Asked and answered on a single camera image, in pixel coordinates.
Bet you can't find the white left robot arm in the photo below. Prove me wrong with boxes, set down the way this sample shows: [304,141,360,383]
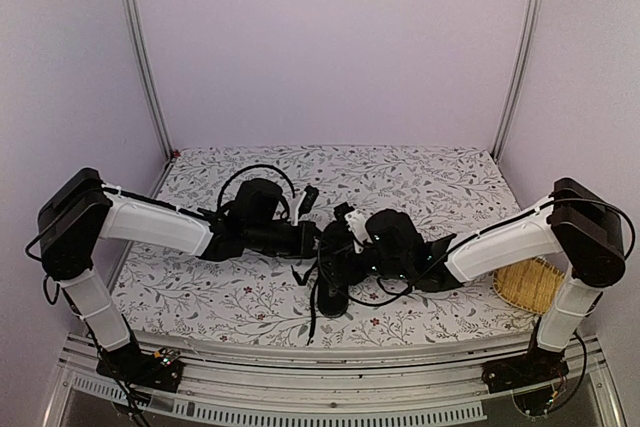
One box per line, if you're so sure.
[31,168,320,381]

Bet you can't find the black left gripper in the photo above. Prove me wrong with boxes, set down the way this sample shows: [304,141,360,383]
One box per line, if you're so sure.
[245,220,337,260]

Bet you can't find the right aluminium frame post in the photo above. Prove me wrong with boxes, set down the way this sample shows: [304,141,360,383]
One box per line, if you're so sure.
[491,0,543,164]

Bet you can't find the black canvas sneaker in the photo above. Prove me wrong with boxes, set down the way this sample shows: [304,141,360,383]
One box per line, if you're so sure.
[316,221,354,318]

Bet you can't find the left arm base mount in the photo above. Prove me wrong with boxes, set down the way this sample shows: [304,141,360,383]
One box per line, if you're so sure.
[96,342,184,393]

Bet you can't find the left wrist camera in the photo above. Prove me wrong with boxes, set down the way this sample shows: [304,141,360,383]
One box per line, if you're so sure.
[290,185,319,226]

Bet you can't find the left aluminium frame post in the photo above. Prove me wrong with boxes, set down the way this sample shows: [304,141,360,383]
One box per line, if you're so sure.
[122,0,174,161]

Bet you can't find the black shoelace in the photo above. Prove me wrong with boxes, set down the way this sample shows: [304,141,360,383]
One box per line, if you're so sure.
[291,262,325,346]

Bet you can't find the floral patterned table mat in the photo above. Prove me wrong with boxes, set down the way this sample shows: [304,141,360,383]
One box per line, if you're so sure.
[112,145,551,350]

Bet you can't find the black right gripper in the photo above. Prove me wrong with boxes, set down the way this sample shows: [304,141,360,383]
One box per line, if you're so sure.
[317,241,410,287]

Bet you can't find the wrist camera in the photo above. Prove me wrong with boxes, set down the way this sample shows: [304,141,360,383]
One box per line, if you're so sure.
[290,185,319,226]
[334,203,371,254]

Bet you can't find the aluminium front rail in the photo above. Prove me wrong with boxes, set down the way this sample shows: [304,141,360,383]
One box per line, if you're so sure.
[42,331,626,427]

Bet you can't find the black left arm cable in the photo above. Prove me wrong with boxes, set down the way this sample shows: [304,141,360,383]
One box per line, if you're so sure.
[217,164,301,213]

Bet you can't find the aluminium frame post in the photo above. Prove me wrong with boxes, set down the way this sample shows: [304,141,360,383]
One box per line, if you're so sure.
[491,0,543,164]
[122,0,174,161]

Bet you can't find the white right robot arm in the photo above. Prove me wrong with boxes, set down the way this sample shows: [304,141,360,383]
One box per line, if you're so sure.
[315,178,632,383]

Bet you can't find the woven bamboo tray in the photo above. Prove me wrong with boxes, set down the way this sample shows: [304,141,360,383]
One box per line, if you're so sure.
[492,257,565,315]

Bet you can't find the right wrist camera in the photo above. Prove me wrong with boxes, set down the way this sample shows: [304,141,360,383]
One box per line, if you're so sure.
[334,203,371,254]

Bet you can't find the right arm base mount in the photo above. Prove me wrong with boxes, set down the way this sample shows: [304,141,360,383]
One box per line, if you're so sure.
[481,332,569,393]

